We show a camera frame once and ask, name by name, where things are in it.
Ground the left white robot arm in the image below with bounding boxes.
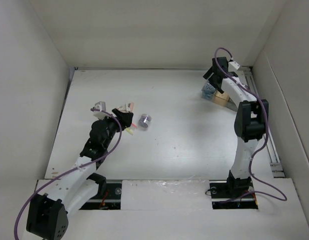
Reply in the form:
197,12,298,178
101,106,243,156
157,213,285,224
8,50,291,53
26,108,134,240

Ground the grey plastic container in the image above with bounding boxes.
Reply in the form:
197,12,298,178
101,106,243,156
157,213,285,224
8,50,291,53
225,98,238,112

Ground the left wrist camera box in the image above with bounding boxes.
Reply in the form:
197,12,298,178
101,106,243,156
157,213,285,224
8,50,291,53
90,101,107,120

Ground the clear plastic container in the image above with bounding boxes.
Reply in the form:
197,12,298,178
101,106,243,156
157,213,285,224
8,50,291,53
200,81,217,101

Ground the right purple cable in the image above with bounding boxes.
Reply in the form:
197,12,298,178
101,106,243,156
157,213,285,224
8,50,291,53
214,47,288,203

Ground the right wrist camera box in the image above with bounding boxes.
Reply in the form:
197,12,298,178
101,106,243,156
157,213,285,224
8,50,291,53
228,59,241,73

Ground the highlighter pen pack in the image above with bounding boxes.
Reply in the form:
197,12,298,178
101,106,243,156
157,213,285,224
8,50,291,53
125,123,138,136

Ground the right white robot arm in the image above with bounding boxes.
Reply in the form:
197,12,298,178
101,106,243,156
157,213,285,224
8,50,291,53
203,57,269,201

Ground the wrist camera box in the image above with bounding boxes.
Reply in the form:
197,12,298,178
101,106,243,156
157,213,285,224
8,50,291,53
228,59,241,73
90,101,107,120

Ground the blue tape roll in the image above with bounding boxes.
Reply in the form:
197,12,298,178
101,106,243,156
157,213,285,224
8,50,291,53
201,81,216,100

